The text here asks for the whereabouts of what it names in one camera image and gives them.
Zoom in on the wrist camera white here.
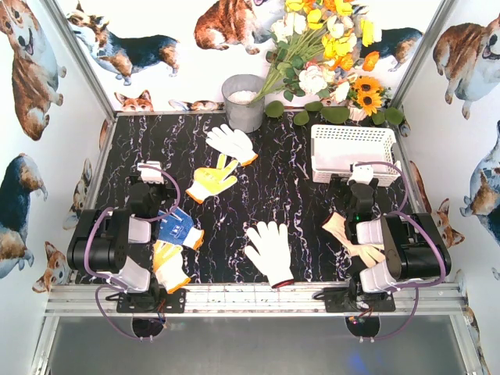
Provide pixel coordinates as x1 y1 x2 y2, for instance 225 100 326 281
347 163 374 185
137 161 164 184

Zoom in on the yellow coated glove lower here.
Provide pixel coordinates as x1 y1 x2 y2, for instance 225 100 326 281
152 240 191 295

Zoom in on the artificial flower bouquet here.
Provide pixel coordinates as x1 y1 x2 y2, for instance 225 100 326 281
251 1 418 125

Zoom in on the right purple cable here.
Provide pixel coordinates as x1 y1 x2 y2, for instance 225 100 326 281
351 160 450 343

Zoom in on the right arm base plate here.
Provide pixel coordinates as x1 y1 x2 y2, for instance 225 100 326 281
323 289 396 313

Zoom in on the blue dotted glove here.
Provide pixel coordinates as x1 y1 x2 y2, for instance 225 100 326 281
158 207 205 250

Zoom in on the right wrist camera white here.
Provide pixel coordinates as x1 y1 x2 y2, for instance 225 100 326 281
347 163 374 185

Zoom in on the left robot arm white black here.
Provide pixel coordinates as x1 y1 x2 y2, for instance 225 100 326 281
66 173 180 294

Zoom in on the purple cable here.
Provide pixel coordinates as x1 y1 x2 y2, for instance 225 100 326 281
351 160 450 343
84 163 183 344

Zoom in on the cream glove red cuff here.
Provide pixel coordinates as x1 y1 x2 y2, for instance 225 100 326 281
244 221 295 289

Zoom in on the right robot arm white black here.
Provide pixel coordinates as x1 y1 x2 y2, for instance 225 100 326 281
323 178 451 293

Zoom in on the white perforated storage basket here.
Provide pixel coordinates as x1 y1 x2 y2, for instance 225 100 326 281
311 124 401 187

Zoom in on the yellow coated glove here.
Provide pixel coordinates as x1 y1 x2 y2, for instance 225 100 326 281
152 240 191 295
186 154 238 204

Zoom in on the grey metal bucket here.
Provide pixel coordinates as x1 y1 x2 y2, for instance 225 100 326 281
221 74 265 134

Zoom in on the yellow coated glove upper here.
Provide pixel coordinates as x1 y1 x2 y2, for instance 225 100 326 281
186 154 238 204

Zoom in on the white glove orange cuff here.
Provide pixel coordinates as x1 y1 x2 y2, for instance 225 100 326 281
205 124 258 166

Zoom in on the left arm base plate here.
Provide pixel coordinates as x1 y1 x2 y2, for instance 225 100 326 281
116 288 187 313

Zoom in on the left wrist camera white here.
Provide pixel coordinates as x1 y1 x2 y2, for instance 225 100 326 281
137 161 164 184

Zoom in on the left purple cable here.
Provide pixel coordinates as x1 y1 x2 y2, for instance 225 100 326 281
84 163 183 344

